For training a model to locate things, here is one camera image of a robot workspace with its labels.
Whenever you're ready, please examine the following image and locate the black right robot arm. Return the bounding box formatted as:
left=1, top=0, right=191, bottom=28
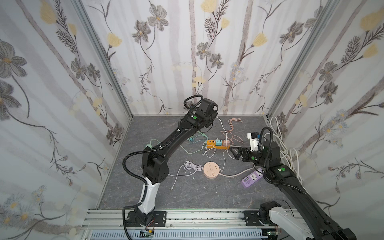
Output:
left=230, top=141, right=357, bottom=240

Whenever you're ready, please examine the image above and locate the light green multi-head cable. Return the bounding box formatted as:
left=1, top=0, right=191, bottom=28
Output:
left=149, top=131, right=211, bottom=155

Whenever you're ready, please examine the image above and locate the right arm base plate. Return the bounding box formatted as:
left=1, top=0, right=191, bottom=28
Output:
left=242, top=210, right=278, bottom=227

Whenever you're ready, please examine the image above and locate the pink multi-head cable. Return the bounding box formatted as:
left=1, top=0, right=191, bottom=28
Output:
left=220, top=117, right=244, bottom=144

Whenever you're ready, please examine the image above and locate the pink round strip cord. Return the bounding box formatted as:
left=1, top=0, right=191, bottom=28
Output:
left=219, top=166, right=256, bottom=178

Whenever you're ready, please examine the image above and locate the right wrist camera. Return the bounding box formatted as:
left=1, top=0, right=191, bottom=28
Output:
left=247, top=132, right=260, bottom=152

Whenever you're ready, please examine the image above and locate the purple power strip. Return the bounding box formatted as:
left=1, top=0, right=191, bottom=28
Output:
left=241, top=168, right=263, bottom=189

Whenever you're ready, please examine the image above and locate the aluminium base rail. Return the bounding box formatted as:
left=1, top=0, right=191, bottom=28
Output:
left=80, top=208, right=331, bottom=240

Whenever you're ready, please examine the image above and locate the pink round power strip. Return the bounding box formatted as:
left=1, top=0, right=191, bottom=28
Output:
left=203, top=162, right=220, bottom=179

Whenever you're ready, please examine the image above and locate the orange power strip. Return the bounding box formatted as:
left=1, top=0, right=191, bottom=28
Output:
left=206, top=140, right=231, bottom=150

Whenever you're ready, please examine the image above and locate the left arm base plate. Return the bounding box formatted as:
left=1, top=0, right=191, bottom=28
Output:
left=125, top=211, right=167, bottom=227

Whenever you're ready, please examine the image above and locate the white power cord bundle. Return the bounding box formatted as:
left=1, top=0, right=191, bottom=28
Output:
left=263, top=116, right=304, bottom=184

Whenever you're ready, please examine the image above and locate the pink charger cube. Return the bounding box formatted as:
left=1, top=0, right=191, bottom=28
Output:
left=223, top=140, right=230, bottom=147

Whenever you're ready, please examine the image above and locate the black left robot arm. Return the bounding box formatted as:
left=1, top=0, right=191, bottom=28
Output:
left=122, top=95, right=219, bottom=226

